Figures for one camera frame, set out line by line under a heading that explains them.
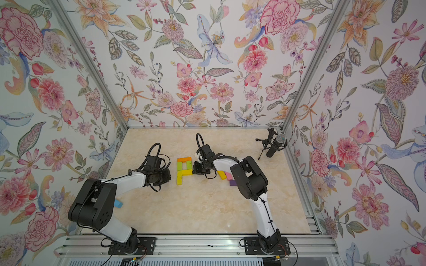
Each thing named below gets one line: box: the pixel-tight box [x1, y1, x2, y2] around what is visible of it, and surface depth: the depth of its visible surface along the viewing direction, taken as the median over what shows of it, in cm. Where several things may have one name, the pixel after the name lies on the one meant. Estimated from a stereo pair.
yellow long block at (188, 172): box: [181, 169, 193, 176], surface depth 100 cm
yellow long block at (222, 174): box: [217, 170, 227, 181], surface depth 98 cm
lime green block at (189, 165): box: [186, 160, 193, 170], surface depth 103 cm
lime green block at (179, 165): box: [176, 161, 183, 171], surface depth 103 cm
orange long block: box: [176, 156, 192, 163], surface depth 106 cm
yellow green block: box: [176, 170, 183, 186], surface depth 97 cm
